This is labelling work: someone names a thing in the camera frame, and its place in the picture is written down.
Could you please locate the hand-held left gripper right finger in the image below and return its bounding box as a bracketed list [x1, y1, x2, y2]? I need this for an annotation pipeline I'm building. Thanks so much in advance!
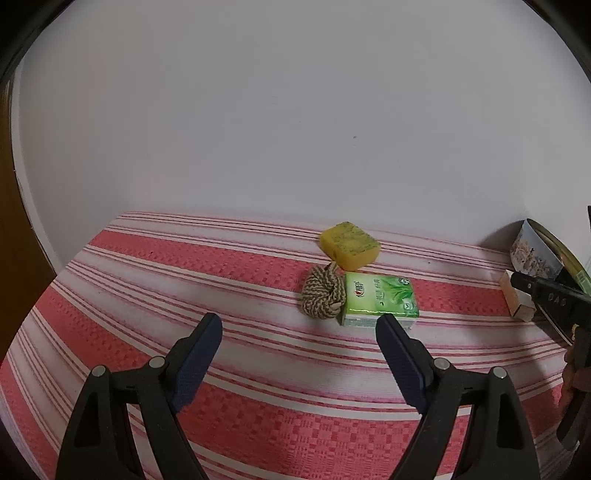
[375, 314, 541, 480]

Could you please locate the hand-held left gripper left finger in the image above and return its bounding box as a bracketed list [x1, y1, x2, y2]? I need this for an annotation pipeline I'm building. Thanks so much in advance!
[55, 312, 223, 480]

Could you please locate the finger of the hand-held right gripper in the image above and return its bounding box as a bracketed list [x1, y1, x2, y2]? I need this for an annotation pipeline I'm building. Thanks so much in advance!
[510, 271, 591, 326]

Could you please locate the round metal tin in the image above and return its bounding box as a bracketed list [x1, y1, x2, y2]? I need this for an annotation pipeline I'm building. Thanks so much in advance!
[510, 219, 591, 343]

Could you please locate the green tissue pack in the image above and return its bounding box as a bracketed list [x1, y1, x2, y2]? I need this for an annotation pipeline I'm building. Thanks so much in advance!
[341, 272, 420, 330]

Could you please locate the person's right hand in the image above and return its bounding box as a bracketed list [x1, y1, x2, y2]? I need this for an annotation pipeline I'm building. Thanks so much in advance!
[558, 353, 578, 416]

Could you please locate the small white box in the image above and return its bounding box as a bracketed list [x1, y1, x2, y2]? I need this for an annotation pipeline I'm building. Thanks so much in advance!
[501, 270, 536, 321]

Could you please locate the red striped cloth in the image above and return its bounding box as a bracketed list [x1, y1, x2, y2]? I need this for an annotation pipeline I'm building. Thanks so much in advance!
[0, 211, 583, 480]

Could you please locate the yellow sponge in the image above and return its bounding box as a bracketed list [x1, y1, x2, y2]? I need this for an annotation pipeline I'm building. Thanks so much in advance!
[320, 222, 382, 271]

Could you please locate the brown wooden door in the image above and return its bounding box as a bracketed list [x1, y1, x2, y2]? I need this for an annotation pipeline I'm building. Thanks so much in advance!
[0, 78, 57, 365]

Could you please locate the braided rope coil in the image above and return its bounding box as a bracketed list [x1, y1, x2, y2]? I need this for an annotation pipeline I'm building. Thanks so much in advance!
[301, 261, 347, 319]

